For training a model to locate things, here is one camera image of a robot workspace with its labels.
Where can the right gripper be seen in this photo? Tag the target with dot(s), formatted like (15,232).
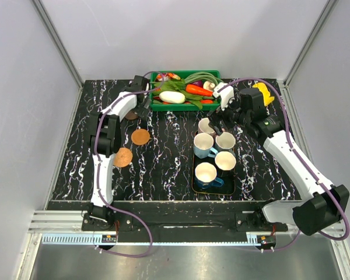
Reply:
(234,102)

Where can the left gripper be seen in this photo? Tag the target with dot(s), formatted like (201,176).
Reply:
(142,109)

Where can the dark walnut coaster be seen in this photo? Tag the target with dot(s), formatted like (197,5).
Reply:
(131,116)

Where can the pink cup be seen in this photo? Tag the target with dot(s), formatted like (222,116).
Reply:
(203,127)

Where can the grey blue cup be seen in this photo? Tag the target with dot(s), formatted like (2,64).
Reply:
(225,142)

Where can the light brown wooden coaster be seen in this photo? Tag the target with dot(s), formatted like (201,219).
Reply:
(140,137)

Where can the white cup dark body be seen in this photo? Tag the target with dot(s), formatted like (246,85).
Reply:
(225,162)

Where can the woven rattan coaster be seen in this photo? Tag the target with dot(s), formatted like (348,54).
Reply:
(123,158)

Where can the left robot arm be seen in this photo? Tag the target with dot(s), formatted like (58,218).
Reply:
(105,135)

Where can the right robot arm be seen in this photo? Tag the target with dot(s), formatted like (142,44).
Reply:
(322,203)

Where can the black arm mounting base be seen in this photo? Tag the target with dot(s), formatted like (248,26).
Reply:
(216,222)

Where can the light blue cup left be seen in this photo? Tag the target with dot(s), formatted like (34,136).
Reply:
(204,146)

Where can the dark blue cup front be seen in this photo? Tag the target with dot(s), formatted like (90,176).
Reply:
(206,176)

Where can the green plastic vegetable tray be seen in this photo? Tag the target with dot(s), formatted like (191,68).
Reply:
(185,73)

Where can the white radish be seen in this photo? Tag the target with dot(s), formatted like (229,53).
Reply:
(172,97)

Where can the white mushroom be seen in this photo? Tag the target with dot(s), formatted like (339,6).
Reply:
(208,85)

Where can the colourful snack packet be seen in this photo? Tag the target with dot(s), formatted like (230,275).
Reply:
(166,76)

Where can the leafy green vegetable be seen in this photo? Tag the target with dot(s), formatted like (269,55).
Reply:
(192,102)

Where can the purple onion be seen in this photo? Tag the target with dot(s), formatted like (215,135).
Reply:
(198,83)

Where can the orange carrot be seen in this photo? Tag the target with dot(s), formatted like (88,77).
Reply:
(196,90)

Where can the green long beans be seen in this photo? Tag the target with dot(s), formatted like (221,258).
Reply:
(204,76)

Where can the yellow napa cabbage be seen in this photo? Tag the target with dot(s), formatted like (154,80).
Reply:
(267,97)

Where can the black serving tray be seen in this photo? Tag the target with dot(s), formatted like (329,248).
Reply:
(227,189)

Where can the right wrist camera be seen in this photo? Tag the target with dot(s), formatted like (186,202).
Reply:
(224,92)

